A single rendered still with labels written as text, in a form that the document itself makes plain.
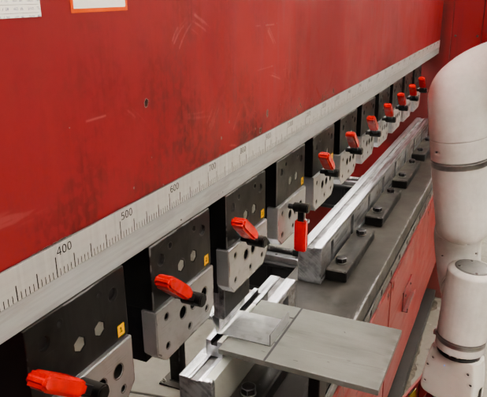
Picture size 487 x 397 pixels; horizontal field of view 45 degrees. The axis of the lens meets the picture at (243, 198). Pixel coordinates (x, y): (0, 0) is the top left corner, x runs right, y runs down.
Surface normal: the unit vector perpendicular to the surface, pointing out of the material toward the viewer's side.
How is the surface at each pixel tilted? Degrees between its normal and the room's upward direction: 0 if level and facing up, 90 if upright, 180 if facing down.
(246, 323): 0
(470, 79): 72
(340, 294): 0
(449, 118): 92
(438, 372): 90
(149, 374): 0
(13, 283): 90
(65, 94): 90
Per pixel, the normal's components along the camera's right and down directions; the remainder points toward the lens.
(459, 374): -0.66, 0.20
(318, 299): -0.01, -0.95
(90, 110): 0.91, 0.13
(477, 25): -0.42, 0.30
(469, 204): -0.05, 0.34
